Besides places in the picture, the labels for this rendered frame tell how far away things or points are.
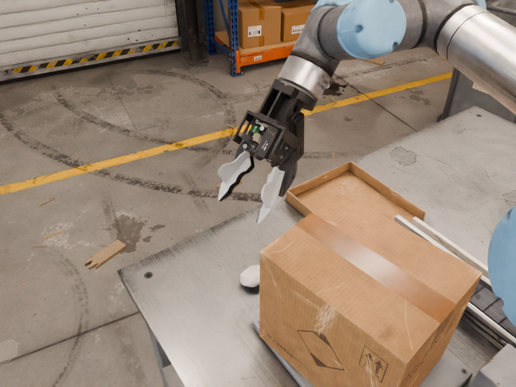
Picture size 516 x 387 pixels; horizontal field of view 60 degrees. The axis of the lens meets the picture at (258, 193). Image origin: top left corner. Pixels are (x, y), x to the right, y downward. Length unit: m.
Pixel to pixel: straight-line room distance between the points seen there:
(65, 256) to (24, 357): 0.56
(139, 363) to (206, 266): 0.92
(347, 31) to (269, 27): 3.50
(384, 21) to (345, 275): 0.40
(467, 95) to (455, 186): 1.66
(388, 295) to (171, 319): 0.52
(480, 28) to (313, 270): 0.43
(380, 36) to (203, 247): 0.78
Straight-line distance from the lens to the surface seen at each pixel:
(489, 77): 0.61
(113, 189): 2.83
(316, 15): 0.72
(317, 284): 0.76
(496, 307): 1.15
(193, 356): 1.02
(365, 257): 0.81
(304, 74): 0.69
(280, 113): 0.69
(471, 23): 0.65
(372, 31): 0.60
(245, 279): 1.10
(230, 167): 0.72
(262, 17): 4.05
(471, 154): 1.70
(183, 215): 2.56
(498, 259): 0.43
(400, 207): 1.38
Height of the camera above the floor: 1.71
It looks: 40 degrees down
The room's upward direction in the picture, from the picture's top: straight up
